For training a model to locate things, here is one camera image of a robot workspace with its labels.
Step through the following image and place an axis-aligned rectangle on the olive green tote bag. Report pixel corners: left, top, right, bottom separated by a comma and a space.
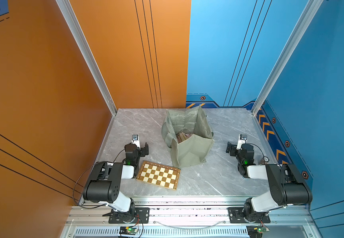
162, 106, 214, 168

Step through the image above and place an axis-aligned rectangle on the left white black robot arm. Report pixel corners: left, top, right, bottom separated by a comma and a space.
82, 142, 149, 223

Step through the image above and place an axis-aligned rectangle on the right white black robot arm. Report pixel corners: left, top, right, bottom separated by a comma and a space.
226, 142, 313, 223

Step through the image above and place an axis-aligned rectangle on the wooden chessboard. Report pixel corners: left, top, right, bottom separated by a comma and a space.
136, 161, 180, 190

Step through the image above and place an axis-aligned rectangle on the right green circuit board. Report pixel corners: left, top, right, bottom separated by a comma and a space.
247, 226, 270, 238

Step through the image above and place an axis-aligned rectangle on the green circuit board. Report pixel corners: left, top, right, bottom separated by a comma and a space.
119, 227, 139, 237
247, 226, 270, 238

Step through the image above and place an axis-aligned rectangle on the left green circuit board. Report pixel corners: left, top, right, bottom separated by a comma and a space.
119, 227, 139, 237

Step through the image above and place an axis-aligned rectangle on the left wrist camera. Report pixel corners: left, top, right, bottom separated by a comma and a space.
131, 134, 141, 149

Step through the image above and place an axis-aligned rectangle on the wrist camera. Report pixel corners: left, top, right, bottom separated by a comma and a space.
131, 134, 141, 149
236, 134, 247, 150

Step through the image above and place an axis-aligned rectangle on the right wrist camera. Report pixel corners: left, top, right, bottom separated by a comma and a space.
236, 134, 247, 150

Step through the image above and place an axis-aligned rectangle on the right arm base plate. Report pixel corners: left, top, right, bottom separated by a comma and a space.
227, 207, 271, 224

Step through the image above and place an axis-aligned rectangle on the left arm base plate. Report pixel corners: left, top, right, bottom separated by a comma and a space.
108, 207, 150, 224

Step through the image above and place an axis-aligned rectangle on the aluminium front rail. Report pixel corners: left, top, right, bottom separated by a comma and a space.
61, 196, 321, 238

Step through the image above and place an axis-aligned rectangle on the left aluminium frame post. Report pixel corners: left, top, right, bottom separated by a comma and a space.
56, 0, 117, 116

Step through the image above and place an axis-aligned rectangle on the aluminium frame post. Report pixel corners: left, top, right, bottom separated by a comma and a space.
56, 0, 117, 116
251, 0, 323, 116

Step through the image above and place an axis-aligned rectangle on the right aluminium frame post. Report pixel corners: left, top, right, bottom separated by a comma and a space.
251, 0, 323, 116

